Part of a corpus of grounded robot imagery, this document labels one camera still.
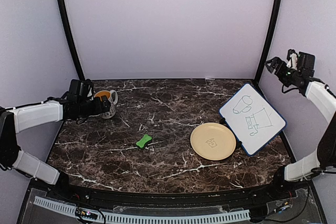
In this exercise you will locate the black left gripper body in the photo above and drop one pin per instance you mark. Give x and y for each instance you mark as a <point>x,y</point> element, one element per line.
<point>86,110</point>

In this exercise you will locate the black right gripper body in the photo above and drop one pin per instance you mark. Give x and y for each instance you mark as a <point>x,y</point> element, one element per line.
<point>286,77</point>

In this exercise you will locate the green whiteboard eraser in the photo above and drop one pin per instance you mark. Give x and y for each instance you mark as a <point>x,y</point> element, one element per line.
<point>144,141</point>

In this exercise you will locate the blue framed whiteboard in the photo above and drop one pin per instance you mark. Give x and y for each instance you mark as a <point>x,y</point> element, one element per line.
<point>252,119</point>

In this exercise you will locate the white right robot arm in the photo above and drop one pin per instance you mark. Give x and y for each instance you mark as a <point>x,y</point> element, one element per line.
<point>318,93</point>

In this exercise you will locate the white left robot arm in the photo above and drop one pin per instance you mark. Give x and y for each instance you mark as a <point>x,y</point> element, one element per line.
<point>15,120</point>

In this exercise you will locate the white patterned mug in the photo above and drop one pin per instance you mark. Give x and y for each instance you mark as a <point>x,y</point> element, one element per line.
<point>109,100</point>

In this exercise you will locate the yellow plate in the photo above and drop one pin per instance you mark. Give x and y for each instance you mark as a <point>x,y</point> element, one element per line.
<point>213,141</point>

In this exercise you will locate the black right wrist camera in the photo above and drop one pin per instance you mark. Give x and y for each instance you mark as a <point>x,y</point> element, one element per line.
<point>301,62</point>

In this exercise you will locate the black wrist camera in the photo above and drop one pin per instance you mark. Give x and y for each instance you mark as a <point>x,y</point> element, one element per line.
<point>301,62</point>
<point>80,90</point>

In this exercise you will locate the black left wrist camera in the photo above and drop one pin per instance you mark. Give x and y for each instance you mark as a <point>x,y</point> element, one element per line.
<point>80,90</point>

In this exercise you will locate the black left frame post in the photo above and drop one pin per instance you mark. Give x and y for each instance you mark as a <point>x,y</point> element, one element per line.
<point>69,38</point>

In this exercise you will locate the black frame post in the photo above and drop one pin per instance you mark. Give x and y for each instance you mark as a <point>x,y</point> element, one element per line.
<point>268,41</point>
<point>69,38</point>

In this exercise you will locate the black right frame post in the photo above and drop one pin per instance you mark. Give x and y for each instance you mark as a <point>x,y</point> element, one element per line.
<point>268,41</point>

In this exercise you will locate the white slotted cable duct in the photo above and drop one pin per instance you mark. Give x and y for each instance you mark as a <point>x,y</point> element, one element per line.
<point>121,214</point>

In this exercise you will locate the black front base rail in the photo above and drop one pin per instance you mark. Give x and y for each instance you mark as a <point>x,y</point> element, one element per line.
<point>255,198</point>

